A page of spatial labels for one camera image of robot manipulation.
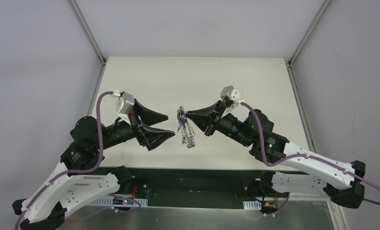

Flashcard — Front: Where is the round metal key ring plate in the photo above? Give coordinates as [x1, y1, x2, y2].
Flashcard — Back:
[177, 106, 195, 149]

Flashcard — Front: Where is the blue key tag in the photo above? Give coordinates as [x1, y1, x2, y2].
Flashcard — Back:
[178, 117, 187, 126]

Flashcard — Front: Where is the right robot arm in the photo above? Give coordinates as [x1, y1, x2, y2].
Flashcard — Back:
[184, 99, 366, 209]

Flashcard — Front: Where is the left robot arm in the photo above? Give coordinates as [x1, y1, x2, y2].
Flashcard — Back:
[12, 98, 174, 230]

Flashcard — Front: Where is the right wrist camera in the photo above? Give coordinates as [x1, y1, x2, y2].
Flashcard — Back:
[220, 85, 241, 104]

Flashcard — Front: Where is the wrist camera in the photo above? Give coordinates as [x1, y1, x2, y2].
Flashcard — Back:
[220, 85, 241, 104]
[115, 92, 135, 125]

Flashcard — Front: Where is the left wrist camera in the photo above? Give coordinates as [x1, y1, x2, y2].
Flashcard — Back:
[115, 92, 135, 125]

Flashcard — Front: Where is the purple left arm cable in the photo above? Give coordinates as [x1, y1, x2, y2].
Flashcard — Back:
[14, 91, 142, 230]

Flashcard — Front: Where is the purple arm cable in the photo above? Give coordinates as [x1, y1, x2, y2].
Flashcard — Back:
[14, 91, 142, 230]
[239, 101, 380, 217]

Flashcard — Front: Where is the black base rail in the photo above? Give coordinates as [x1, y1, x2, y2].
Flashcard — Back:
[117, 168, 287, 209]

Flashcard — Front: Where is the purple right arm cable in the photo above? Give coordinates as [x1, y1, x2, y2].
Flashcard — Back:
[239, 101, 380, 217]

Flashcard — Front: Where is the white cable duct left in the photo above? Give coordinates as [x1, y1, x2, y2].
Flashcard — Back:
[88, 196, 148, 207]

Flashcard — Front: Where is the white cable duct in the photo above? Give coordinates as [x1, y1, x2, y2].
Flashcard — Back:
[243, 201, 262, 210]
[88, 196, 148, 207]

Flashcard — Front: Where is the white cable duct right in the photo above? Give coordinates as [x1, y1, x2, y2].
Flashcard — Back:
[243, 201, 262, 210]

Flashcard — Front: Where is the aluminium frame post left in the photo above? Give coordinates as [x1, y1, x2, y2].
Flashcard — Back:
[67, 0, 107, 66]

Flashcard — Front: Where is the aluminium frame post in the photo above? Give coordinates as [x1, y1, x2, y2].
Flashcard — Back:
[67, 0, 107, 66]
[287, 0, 334, 68]

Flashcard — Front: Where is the aluminium frame post right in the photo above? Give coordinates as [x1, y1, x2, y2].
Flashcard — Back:
[287, 0, 334, 68]

